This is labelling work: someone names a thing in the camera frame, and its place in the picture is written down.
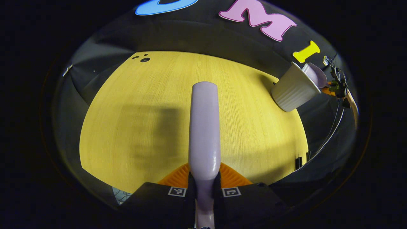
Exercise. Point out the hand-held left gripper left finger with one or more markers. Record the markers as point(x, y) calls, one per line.
point(159, 200)

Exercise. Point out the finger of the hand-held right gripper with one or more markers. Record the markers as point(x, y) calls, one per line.
point(327, 90)

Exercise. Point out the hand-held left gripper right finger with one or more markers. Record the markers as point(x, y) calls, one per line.
point(251, 200)

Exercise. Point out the lilac plastic dustpan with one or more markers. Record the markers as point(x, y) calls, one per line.
point(316, 74)

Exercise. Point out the white ribbed garbage bin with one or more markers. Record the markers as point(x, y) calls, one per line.
point(294, 92)

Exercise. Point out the light wooden desktop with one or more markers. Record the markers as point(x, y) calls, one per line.
point(143, 127)

